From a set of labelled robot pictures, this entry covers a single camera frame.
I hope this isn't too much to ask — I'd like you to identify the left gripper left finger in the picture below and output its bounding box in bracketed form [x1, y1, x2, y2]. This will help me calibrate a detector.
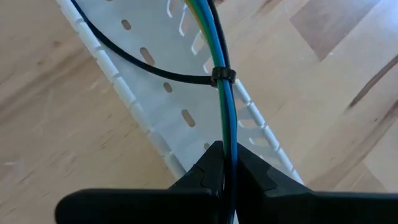
[55, 140, 224, 224]

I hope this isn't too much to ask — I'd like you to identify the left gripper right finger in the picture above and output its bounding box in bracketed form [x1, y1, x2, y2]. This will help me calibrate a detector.
[236, 142, 398, 224]

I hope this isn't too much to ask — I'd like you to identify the blue cable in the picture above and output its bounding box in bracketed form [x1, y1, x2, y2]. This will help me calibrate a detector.
[195, 0, 239, 224]

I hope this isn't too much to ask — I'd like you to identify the black zip tie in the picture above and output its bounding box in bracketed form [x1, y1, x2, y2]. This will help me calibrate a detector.
[70, 0, 237, 88]

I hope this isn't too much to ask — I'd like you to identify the white slotted cable duct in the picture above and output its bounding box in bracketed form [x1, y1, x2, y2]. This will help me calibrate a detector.
[55, 0, 304, 224]

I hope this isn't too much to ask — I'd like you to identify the yellow cable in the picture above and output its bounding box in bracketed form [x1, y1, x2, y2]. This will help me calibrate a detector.
[183, 0, 218, 68]

